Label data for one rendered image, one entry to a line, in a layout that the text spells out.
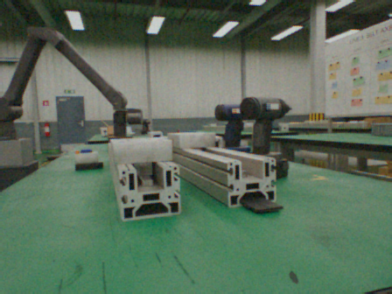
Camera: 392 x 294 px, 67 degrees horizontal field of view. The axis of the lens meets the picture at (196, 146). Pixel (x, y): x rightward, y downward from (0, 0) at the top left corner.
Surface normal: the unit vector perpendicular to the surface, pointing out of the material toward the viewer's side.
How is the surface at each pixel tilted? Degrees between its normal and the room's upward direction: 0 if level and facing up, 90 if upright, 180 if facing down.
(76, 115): 90
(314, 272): 0
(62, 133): 90
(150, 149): 90
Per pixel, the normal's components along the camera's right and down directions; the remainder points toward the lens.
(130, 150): 0.30, 0.07
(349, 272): -0.04, -1.00
